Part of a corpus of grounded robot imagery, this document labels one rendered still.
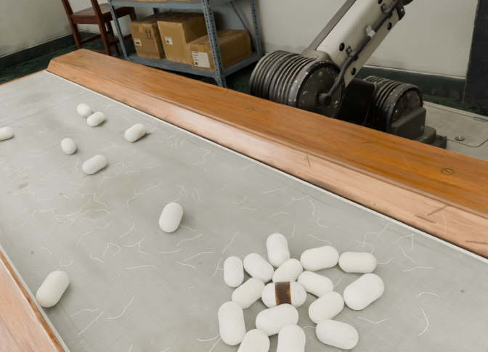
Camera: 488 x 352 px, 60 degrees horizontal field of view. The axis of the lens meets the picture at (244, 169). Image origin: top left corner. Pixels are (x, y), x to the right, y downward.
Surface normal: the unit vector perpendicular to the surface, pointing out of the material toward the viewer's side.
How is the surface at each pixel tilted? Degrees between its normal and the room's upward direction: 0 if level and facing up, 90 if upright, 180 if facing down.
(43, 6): 90
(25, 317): 0
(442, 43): 90
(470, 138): 0
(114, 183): 0
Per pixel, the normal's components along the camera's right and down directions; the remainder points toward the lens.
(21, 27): 0.73, 0.27
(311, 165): -0.62, -0.27
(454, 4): -0.68, 0.47
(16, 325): -0.15, -0.83
